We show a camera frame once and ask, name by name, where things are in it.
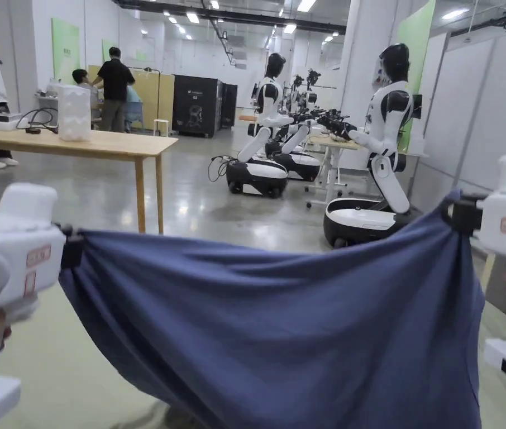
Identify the dark blue garment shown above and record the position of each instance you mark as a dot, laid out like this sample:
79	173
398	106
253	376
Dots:
271	326

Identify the bed with pale green sheet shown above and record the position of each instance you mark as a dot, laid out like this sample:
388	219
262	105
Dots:
47	357

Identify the white and black humanoid robot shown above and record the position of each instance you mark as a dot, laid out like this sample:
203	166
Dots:
266	111
300	143
389	134

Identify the white desk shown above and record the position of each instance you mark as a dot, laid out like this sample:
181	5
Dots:
331	156

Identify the black cabinet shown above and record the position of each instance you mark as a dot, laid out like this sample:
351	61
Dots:
197	105

